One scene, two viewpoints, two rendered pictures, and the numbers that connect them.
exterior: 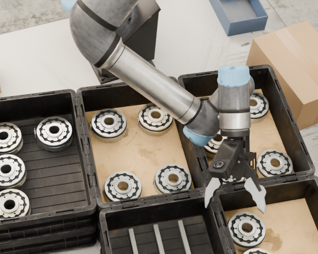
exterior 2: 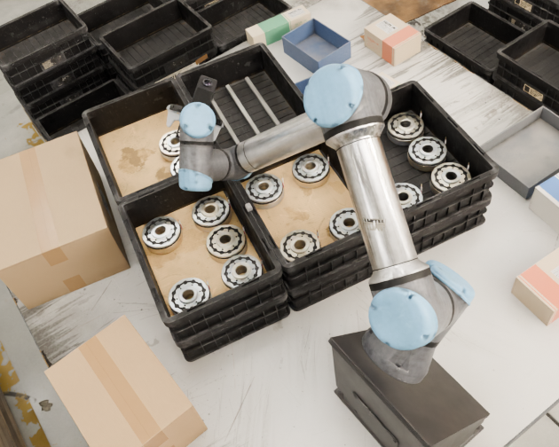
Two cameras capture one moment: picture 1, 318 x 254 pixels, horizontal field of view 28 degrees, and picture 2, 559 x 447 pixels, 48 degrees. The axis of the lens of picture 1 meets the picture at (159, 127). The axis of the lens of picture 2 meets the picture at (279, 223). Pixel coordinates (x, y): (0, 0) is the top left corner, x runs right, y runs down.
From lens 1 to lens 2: 2.02 m
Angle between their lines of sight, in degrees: 73
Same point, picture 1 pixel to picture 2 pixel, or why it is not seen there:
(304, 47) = (115, 412)
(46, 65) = (480, 348)
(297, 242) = (141, 180)
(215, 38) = not seen: outside the picture
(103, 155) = (343, 201)
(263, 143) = (175, 263)
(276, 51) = (156, 390)
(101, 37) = not seen: hidden behind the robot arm
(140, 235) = not seen: hidden behind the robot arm
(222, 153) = (205, 96)
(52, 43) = (494, 390)
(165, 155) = (279, 219)
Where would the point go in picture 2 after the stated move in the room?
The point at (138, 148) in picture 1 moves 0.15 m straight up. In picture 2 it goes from (310, 218) to (304, 182)
